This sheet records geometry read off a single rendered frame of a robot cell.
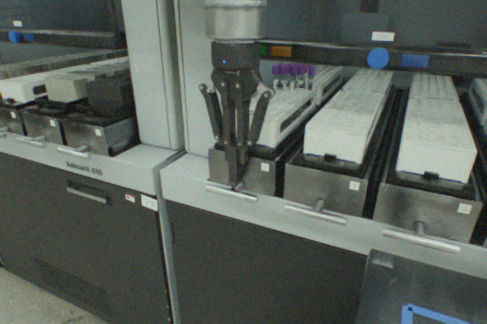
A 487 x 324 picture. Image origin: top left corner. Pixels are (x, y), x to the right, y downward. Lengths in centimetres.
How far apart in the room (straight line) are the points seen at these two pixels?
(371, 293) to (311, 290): 38
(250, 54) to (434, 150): 30
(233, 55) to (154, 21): 29
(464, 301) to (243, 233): 43
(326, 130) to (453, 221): 23
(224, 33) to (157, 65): 30
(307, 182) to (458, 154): 22
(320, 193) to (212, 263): 32
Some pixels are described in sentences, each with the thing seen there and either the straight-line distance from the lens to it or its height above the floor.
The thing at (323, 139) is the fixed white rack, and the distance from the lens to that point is 58.
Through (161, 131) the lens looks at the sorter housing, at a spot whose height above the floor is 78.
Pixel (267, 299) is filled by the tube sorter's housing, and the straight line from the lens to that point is 78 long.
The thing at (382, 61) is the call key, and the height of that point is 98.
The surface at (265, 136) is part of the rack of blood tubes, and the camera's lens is 62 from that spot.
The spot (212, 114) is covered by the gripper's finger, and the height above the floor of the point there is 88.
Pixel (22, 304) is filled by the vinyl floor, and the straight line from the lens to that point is 165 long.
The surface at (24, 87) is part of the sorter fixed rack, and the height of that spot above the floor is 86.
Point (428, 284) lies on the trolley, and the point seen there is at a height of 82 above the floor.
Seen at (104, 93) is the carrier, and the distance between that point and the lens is 88.
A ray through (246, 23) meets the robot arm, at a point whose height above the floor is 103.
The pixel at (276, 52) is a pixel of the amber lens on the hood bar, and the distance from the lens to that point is 60.
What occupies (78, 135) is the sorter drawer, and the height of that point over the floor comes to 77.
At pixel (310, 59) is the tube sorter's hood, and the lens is 59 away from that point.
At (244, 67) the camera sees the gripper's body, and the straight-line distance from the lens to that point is 52.
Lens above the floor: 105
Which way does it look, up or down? 26 degrees down
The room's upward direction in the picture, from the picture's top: straight up
